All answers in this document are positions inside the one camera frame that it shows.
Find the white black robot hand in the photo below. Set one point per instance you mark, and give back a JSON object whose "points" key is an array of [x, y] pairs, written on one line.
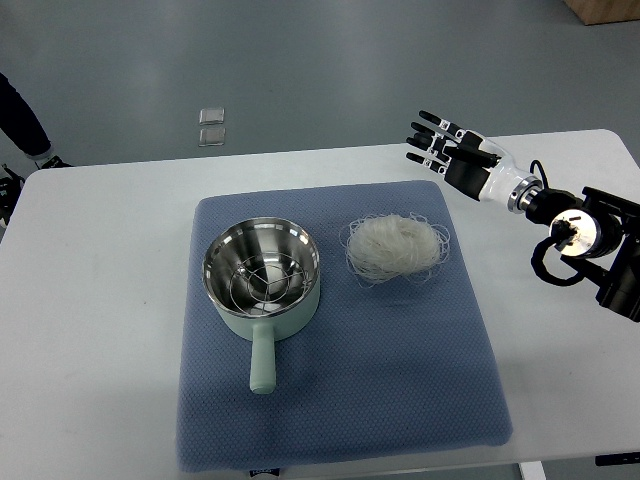
{"points": [[470, 162]]}

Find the white vermicelli bundle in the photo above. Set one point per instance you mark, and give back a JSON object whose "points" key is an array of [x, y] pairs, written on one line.
{"points": [[381, 248]]}

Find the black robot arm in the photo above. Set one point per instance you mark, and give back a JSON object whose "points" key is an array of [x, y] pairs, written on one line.
{"points": [[597, 236]]}

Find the mint green steel pot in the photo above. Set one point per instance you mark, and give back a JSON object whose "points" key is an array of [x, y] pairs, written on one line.
{"points": [[262, 238]]}

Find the wooden box corner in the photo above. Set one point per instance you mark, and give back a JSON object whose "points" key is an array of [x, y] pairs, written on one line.
{"points": [[597, 12]]}

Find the blue quilted mat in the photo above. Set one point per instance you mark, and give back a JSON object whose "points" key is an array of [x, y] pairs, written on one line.
{"points": [[394, 369]]}

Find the lower clear floor tile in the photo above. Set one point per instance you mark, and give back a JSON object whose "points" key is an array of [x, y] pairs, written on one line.
{"points": [[212, 136]]}

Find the clear floor tile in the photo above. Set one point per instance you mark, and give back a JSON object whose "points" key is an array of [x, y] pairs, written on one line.
{"points": [[212, 136], [211, 116]]}

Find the upper clear floor tile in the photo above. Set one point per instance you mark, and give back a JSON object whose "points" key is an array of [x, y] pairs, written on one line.
{"points": [[211, 116]]}

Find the white table leg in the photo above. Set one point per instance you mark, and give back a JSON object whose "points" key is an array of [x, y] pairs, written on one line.
{"points": [[532, 471]]}

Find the person's dark trouser leg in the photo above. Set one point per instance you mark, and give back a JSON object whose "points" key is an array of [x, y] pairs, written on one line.
{"points": [[20, 124]]}

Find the black device at left edge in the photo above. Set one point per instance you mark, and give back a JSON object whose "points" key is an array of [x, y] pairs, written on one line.
{"points": [[11, 188]]}

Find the wire steaming rack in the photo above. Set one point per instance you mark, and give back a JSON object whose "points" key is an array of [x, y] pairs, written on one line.
{"points": [[266, 288]]}

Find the black bracket under table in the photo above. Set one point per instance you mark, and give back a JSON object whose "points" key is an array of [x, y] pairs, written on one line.
{"points": [[618, 459]]}

